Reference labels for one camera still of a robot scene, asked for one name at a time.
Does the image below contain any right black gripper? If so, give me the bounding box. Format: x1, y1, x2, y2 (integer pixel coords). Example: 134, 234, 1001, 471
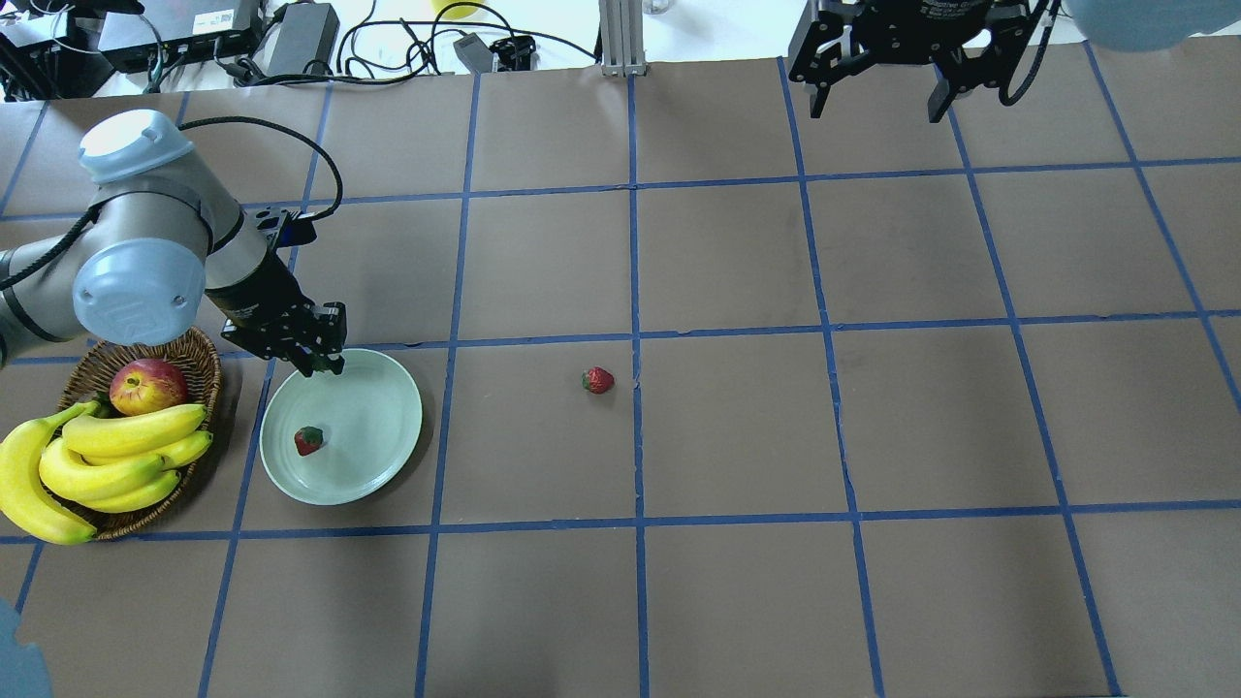
787, 1, 1037, 123

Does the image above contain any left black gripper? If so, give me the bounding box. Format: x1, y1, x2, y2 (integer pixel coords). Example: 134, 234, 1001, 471
221, 301, 347, 378

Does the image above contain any strawberry plate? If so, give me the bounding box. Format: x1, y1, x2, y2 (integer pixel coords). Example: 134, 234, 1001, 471
293, 426, 325, 457

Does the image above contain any strawberry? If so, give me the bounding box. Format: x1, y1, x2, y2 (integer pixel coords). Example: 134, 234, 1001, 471
581, 366, 616, 395

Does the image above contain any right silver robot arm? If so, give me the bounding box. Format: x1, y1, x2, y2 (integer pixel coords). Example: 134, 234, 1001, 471
786, 1, 1240, 123

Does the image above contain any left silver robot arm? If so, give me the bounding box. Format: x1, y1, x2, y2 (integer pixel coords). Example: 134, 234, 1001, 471
1, 111, 347, 376

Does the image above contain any pale green plate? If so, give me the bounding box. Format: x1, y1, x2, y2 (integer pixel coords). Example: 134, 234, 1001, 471
261, 348, 423, 505

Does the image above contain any wicker fruit basket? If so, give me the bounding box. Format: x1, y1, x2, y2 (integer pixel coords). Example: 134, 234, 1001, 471
53, 328, 223, 542

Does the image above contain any red apple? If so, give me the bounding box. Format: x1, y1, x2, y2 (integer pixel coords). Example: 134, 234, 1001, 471
108, 358, 189, 416

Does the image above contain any yellow banana bunch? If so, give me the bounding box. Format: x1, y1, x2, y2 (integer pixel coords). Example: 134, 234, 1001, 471
2, 401, 213, 545

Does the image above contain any large black power brick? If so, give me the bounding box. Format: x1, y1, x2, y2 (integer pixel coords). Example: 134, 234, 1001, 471
266, 2, 338, 77

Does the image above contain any aluminium frame post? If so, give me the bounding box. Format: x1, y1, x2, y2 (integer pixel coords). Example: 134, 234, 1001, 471
598, 0, 649, 77

